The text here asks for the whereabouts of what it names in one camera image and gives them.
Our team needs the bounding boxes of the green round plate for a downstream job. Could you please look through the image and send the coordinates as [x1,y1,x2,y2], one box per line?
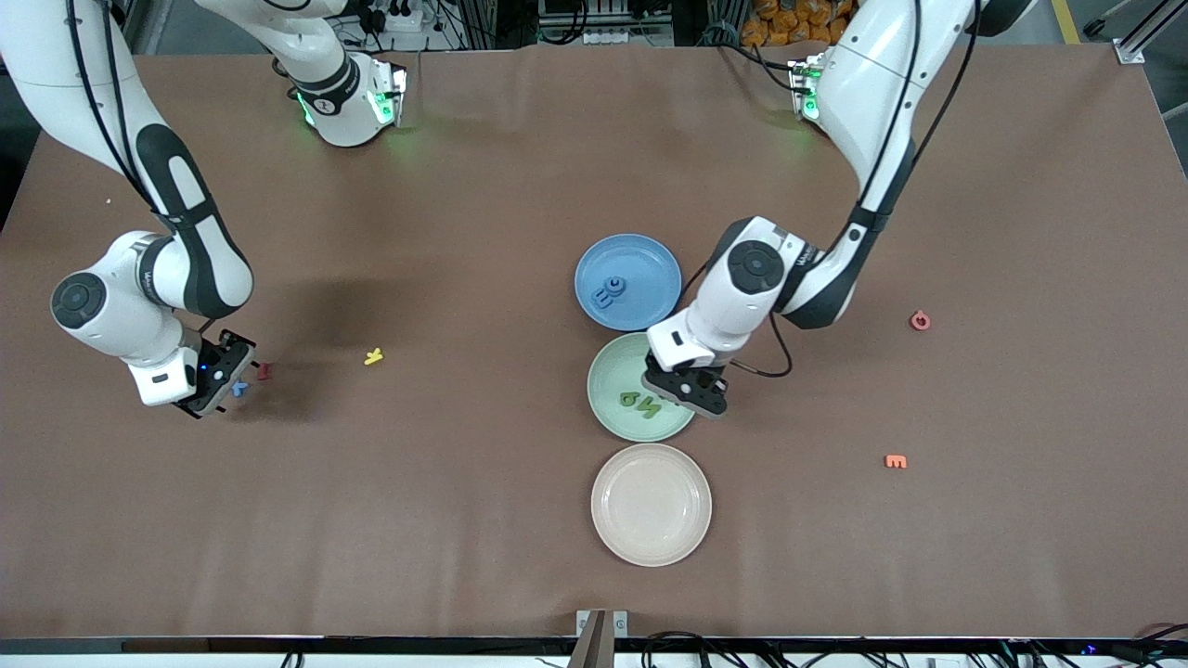
[587,332,697,443]

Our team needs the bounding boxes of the blue round plate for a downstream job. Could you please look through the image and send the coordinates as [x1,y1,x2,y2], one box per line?
[574,233,684,332]

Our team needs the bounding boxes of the beige round plate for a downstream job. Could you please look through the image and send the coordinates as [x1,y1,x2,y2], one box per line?
[590,443,714,568]

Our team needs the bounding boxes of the brown table cover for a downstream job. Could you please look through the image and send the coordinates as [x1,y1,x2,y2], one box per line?
[0,42,1188,641]

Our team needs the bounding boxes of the white power strip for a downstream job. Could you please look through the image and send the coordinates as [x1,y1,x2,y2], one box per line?
[369,0,420,33]

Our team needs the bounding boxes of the background equipment rack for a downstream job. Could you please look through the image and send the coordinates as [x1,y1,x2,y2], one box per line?
[536,0,675,47]

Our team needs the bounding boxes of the orange packets pile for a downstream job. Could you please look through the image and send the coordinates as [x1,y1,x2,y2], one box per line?
[740,0,850,49]

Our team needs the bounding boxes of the grey metal bracket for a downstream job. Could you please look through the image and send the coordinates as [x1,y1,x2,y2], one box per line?
[575,609,629,640]

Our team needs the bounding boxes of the black floor cables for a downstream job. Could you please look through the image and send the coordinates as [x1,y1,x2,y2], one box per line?
[640,631,1188,668]

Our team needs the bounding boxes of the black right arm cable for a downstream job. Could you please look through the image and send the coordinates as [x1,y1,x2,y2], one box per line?
[65,0,214,335]

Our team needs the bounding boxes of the brown camera pole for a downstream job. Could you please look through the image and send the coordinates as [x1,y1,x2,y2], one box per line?
[568,610,613,668]

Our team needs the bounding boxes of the aluminium frame post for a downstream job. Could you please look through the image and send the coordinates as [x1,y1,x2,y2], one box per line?
[1114,0,1188,66]

